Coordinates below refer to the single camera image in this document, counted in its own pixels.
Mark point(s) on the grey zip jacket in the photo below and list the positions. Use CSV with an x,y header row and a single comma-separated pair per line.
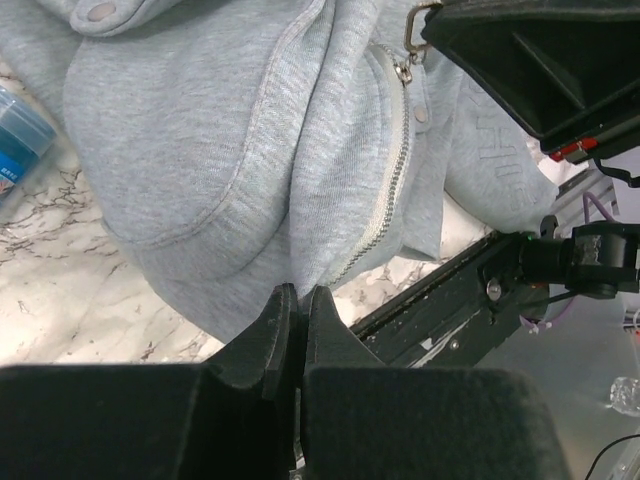
x,y
234,146

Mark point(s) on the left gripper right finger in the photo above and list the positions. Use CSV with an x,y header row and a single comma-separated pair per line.
x,y
361,419

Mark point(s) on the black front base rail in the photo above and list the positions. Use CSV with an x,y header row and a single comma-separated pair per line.
x,y
455,315

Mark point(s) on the blue lying jar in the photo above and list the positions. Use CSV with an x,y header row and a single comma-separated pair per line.
x,y
25,138

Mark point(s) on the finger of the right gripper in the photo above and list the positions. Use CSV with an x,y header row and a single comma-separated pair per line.
x,y
565,71

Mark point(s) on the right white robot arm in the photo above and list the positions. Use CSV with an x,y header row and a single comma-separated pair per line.
x,y
599,259

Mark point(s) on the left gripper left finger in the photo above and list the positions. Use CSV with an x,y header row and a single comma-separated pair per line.
x,y
229,417

